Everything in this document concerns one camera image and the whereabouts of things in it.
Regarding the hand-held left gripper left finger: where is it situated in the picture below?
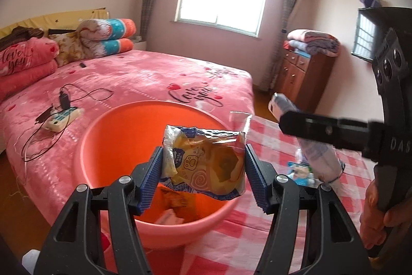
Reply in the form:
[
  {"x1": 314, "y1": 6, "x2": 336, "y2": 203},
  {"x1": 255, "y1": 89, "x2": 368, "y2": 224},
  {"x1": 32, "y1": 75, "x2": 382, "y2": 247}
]
[{"x1": 34, "y1": 146, "x2": 165, "y2": 275}]

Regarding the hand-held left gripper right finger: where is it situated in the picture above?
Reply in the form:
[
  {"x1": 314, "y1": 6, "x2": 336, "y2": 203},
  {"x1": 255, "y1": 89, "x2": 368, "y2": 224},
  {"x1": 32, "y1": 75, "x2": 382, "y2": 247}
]
[{"x1": 245, "y1": 143, "x2": 371, "y2": 275}]

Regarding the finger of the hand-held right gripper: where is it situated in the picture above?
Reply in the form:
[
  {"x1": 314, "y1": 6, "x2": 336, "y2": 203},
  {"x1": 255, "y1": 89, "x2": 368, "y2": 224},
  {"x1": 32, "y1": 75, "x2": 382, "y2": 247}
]
[{"x1": 278, "y1": 110, "x2": 384, "y2": 153}]

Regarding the grey wet wipes packet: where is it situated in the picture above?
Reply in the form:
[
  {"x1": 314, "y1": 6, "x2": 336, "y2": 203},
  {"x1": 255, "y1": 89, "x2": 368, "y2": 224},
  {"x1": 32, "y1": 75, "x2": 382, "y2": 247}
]
[{"x1": 269, "y1": 92, "x2": 346, "y2": 190}]

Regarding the blue cartoon wrapper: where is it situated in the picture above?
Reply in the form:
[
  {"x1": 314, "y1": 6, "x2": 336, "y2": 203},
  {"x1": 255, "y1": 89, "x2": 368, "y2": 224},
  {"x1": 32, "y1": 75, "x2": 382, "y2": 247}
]
[{"x1": 286, "y1": 149, "x2": 317, "y2": 187}]

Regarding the orange plastic basin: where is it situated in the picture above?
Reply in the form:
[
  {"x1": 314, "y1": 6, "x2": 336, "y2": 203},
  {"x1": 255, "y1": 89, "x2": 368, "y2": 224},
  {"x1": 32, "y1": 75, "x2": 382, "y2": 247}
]
[{"x1": 73, "y1": 100, "x2": 255, "y2": 250}]

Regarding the yellow snack wrapper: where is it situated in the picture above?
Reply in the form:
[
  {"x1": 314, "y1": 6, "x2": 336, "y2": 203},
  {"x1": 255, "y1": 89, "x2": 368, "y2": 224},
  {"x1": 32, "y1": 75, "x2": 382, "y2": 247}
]
[{"x1": 161, "y1": 124, "x2": 247, "y2": 201}]

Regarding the person's right hand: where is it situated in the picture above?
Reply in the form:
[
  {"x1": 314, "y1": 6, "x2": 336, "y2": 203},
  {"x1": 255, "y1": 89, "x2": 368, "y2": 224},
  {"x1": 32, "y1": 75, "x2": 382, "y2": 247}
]
[{"x1": 360, "y1": 180, "x2": 412, "y2": 250}]

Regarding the orange wrapper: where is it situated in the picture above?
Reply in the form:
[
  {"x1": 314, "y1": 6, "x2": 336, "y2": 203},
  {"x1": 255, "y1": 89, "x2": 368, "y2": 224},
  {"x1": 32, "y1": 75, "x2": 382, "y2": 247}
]
[{"x1": 159, "y1": 187, "x2": 191, "y2": 209}]

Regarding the pink wrapper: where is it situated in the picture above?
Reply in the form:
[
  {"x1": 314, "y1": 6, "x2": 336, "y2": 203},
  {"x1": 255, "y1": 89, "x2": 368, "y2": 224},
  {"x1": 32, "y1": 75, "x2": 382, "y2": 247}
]
[{"x1": 154, "y1": 209, "x2": 185, "y2": 226}]

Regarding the brown wooden dresser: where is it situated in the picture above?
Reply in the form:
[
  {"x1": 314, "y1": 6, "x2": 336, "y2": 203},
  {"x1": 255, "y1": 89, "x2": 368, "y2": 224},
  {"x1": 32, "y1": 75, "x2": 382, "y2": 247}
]
[{"x1": 273, "y1": 40, "x2": 335, "y2": 113}]

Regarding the pink white checked tablecloth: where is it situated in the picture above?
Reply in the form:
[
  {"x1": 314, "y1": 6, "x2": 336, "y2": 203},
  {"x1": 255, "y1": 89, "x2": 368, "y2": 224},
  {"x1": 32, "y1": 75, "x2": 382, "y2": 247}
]
[{"x1": 97, "y1": 115, "x2": 377, "y2": 275}]

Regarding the clear plastic bag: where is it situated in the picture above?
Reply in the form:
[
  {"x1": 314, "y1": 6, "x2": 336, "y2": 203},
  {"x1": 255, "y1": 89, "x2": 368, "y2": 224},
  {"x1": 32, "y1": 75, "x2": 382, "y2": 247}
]
[{"x1": 229, "y1": 111, "x2": 253, "y2": 147}]

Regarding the grey striped folded blanket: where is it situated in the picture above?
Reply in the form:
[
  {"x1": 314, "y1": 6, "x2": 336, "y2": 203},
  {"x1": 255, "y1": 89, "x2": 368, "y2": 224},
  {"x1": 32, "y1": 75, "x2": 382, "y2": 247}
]
[{"x1": 290, "y1": 32, "x2": 341, "y2": 57}]

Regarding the pale pink folded blanket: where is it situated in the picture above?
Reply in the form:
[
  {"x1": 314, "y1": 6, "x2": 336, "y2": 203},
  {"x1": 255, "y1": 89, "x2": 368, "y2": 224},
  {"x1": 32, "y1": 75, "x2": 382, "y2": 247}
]
[{"x1": 286, "y1": 29, "x2": 311, "y2": 43}]

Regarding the white power strip with chargers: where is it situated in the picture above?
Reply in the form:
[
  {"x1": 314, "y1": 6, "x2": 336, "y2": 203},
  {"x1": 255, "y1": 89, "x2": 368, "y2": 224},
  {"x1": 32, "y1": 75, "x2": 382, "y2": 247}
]
[{"x1": 22, "y1": 83, "x2": 115, "y2": 163}]

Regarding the pink bed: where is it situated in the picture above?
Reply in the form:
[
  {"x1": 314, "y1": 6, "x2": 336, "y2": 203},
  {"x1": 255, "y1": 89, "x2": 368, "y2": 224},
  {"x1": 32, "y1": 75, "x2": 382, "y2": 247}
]
[{"x1": 0, "y1": 49, "x2": 255, "y2": 227}]

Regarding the black plug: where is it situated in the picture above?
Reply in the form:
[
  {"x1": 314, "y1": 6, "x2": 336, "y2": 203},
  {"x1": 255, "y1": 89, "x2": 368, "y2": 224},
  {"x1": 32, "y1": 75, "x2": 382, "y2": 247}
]
[{"x1": 35, "y1": 107, "x2": 54, "y2": 125}]

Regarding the small white nightstand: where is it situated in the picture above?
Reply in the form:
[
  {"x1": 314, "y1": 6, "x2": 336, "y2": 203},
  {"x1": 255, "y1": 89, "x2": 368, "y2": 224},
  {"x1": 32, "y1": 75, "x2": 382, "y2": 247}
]
[{"x1": 130, "y1": 37, "x2": 148, "y2": 52}]

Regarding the colourful folded quilt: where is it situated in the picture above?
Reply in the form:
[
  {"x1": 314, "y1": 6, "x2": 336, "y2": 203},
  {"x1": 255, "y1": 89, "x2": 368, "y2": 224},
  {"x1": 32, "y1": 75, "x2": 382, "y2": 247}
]
[{"x1": 78, "y1": 18, "x2": 137, "y2": 59}]

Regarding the beige floral cushion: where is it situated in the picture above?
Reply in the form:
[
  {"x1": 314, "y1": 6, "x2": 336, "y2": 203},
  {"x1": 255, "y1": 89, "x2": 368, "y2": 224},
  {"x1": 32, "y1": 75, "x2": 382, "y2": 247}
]
[{"x1": 48, "y1": 31, "x2": 86, "y2": 67}]

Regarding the pink lettered folded blanket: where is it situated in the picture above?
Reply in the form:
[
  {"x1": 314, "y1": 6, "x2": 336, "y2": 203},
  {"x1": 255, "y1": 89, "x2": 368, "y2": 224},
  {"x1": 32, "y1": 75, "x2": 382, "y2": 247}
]
[{"x1": 0, "y1": 37, "x2": 61, "y2": 102}]

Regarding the yellow star print headboard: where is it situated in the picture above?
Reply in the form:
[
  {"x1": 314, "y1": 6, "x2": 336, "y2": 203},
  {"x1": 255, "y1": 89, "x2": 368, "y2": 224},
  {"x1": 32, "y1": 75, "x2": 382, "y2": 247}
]
[{"x1": 0, "y1": 7, "x2": 107, "y2": 39}]

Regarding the brown cloth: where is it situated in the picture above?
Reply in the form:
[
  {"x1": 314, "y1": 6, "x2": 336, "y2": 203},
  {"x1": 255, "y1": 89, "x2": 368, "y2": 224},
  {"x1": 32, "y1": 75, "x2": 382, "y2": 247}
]
[{"x1": 0, "y1": 26, "x2": 45, "y2": 51}]

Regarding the black wall television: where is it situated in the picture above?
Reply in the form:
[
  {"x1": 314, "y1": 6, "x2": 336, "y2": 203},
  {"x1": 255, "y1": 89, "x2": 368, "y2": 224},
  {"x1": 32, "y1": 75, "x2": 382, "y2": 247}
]
[{"x1": 351, "y1": 7, "x2": 385, "y2": 62}]

